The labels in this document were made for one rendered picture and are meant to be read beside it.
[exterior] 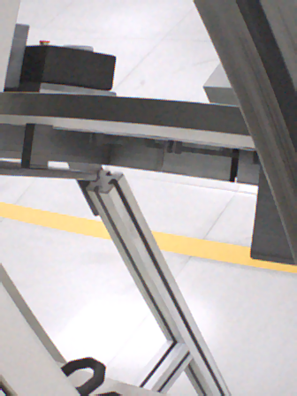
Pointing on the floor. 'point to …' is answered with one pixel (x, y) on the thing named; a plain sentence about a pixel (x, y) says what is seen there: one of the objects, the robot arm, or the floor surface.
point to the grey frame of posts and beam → (263, 87)
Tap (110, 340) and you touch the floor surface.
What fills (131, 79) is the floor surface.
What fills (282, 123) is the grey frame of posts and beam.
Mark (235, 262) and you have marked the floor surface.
